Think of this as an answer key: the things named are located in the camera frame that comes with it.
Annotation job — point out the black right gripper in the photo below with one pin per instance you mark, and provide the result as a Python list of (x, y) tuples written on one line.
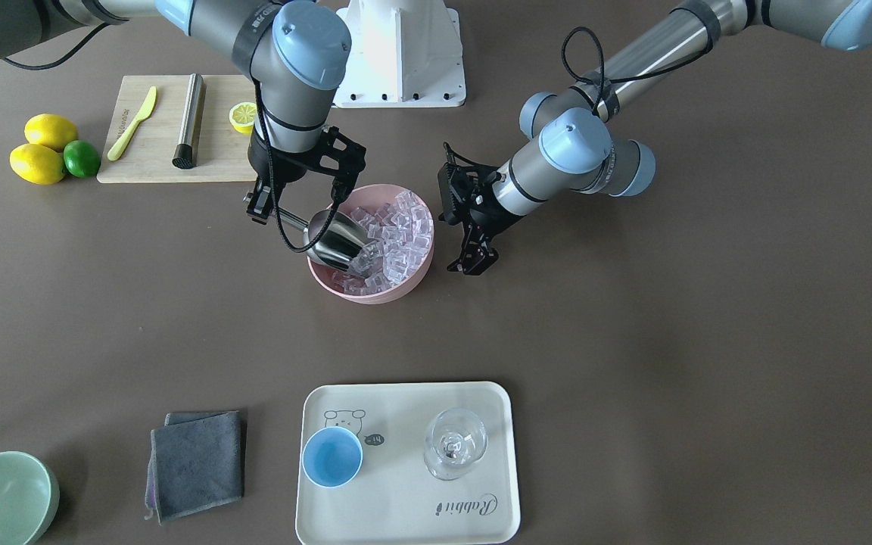
[(268, 162)]

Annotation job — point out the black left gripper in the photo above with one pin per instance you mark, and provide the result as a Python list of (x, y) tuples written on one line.
[(485, 214)]

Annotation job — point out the stainless steel ice scoop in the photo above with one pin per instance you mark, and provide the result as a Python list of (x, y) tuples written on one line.
[(340, 243)]

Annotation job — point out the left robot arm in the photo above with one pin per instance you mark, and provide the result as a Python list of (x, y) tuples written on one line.
[(569, 145)]

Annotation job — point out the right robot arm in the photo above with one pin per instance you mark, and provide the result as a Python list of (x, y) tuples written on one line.
[(295, 53)]

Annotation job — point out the pile of clear ice cubes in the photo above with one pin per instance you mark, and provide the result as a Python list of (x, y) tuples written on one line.
[(398, 235)]

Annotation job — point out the light blue plastic cup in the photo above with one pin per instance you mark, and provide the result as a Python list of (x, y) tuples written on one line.
[(332, 457)]

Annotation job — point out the bamboo cutting board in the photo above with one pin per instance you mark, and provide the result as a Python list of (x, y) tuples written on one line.
[(221, 152)]

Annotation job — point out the pink bowl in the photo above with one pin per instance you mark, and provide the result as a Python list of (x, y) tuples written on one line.
[(398, 291)]

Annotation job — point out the steel muddler black tip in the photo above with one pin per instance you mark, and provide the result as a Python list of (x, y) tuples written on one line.
[(184, 157)]

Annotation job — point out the half lemon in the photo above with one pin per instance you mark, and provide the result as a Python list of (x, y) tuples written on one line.
[(242, 117)]

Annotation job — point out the yellow plastic knife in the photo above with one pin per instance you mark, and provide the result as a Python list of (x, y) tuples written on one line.
[(142, 114)]

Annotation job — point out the green lime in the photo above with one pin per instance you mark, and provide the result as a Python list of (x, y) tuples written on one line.
[(81, 159)]

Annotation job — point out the clear wine glass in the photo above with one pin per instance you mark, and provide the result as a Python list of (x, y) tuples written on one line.
[(455, 441)]

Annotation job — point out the lower yellow lemon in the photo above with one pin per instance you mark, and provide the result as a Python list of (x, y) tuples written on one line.
[(37, 164)]

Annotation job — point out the yellow lemon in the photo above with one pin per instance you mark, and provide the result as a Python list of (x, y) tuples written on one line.
[(37, 164), (50, 130)]

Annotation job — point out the upper yellow lemon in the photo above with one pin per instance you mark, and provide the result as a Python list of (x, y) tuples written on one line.
[(50, 130)]

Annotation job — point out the folded grey cloth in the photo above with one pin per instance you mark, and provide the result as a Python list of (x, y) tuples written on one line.
[(196, 463)]

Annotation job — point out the cream rabbit serving tray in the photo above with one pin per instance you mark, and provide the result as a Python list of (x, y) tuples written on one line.
[(394, 499)]

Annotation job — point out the green ceramic bowl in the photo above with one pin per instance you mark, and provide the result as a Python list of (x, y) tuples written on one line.
[(29, 497)]

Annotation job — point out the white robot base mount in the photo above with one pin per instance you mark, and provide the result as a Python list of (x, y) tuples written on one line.
[(404, 54)]

